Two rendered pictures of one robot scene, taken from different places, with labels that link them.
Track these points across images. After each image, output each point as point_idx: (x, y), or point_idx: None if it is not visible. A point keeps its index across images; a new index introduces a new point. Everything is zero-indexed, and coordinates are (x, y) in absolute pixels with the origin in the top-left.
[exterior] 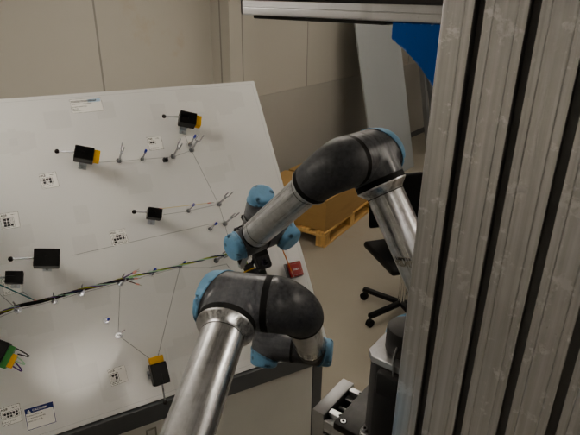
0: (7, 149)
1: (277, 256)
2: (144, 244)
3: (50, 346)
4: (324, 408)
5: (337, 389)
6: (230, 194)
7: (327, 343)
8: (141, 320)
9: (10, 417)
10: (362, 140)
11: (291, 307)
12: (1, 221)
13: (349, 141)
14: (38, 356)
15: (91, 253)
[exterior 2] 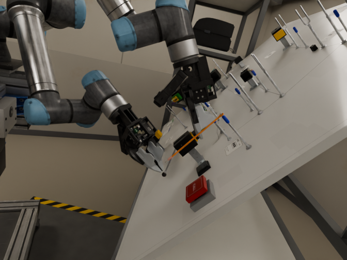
0: None
1: (224, 172)
2: (235, 98)
3: (189, 115)
4: (6, 97)
5: (3, 104)
6: (258, 62)
7: (31, 98)
8: (190, 129)
9: (170, 126)
10: None
11: None
12: (243, 68)
13: None
14: (186, 116)
15: (229, 91)
